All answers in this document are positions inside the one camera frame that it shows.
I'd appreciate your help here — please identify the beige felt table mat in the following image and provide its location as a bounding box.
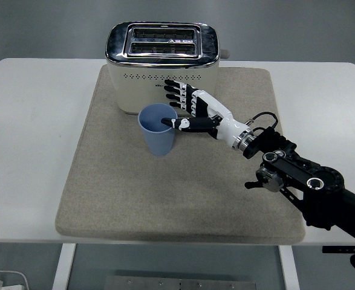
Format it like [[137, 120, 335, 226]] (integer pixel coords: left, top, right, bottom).
[[54, 65, 307, 242]]

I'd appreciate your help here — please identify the blue ribbed water cup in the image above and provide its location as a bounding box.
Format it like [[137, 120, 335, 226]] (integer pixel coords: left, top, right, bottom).
[[137, 103, 179, 156]]

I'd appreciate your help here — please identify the white table leg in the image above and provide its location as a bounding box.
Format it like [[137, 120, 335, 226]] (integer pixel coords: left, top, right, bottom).
[[51, 243, 77, 290], [278, 245, 301, 290]]

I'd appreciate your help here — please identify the cream and chrome toaster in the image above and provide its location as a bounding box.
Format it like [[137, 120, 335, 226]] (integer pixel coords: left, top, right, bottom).
[[105, 21, 230, 117]]

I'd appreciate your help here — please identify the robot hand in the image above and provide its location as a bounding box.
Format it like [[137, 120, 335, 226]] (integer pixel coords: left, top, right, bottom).
[[161, 79, 252, 149]]

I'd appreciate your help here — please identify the white plastic tray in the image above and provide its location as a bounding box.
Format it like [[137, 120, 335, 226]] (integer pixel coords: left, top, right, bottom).
[[0, 270, 30, 290]]

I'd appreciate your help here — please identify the black table control panel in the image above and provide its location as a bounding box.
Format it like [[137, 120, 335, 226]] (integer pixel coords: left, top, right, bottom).
[[322, 246, 355, 254]]

